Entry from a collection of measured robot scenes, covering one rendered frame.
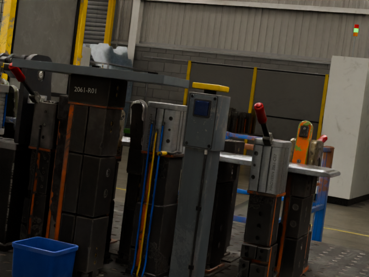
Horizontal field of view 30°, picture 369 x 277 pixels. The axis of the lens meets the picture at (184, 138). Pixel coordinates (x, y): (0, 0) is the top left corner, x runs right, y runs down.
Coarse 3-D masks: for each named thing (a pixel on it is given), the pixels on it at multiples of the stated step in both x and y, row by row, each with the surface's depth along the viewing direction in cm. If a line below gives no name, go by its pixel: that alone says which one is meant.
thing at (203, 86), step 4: (192, 84) 139; (196, 84) 139; (200, 84) 138; (204, 84) 138; (208, 84) 138; (212, 84) 138; (200, 88) 138; (204, 88) 138; (208, 88) 138; (212, 88) 137; (216, 88) 137; (220, 88) 137; (224, 88) 139; (228, 88) 142; (204, 92) 140; (208, 92) 139; (212, 92) 139
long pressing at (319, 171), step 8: (128, 144) 175; (224, 152) 181; (224, 160) 165; (232, 160) 164; (240, 160) 163; (248, 160) 163; (288, 168) 159; (296, 168) 158; (304, 168) 158; (312, 168) 164; (320, 168) 167; (328, 168) 171; (320, 176) 157; (328, 176) 158
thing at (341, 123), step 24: (336, 72) 936; (360, 72) 921; (336, 96) 935; (360, 96) 920; (336, 120) 935; (360, 120) 921; (336, 144) 935; (360, 144) 940; (336, 168) 934; (360, 168) 961; (336, 192) 934; (360, 192) 982
